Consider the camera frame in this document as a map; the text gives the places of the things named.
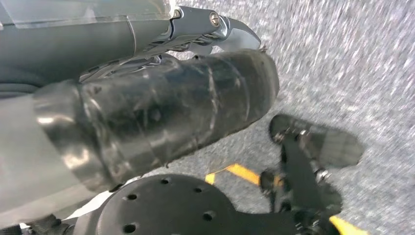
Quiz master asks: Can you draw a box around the yellow floor tape square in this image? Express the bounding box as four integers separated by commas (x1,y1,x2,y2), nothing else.
205,164,370,235

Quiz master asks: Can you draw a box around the black round robot joint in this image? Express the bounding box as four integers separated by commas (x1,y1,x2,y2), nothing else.
72,174,293,235

